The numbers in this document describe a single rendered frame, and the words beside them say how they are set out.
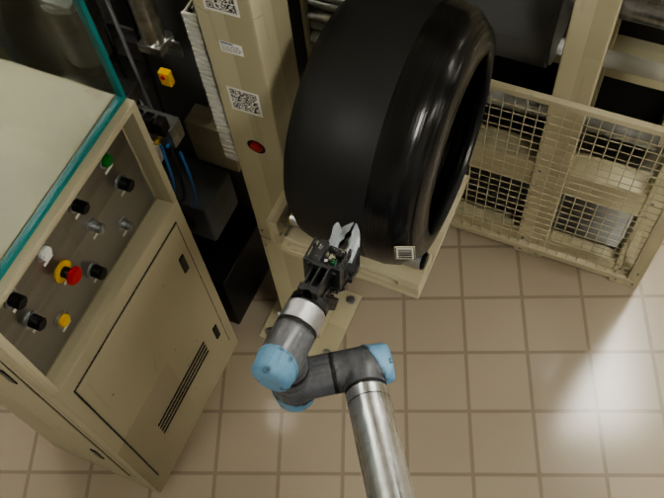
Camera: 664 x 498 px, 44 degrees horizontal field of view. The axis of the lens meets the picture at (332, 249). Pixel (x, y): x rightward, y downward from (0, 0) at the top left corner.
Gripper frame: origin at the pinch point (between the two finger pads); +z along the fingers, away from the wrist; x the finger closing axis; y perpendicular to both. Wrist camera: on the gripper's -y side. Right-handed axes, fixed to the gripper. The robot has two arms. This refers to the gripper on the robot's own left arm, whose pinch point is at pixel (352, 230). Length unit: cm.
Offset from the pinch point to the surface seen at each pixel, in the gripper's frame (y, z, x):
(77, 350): -36, -30, 54
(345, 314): -116, 47, 23
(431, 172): 10.6, 10.6, -11.2
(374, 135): 17.6, 9.0, -0.6
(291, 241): -34.2, 15.2, 22.2
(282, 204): -24.7, 18.1, 25.5
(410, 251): -5.8, 3.9, -10.7
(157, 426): -95, -20, 52
